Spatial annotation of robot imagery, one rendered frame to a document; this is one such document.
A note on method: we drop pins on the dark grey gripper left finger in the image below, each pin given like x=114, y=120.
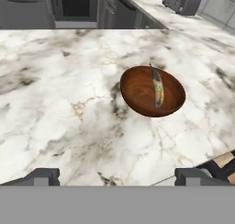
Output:
x=42, y=176

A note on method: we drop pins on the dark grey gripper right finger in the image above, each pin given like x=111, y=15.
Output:
x=191, y=176

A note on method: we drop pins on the yellow spotted banana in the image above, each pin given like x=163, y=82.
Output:
x=158, y=88

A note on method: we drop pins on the brown wooden bowl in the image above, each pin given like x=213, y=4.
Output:
x=138, y=91

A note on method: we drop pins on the grey kitchen cupboard run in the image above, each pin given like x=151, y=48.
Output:
x=91, y=8

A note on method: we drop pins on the grey toaster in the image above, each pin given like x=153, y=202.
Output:
x=182, y=0

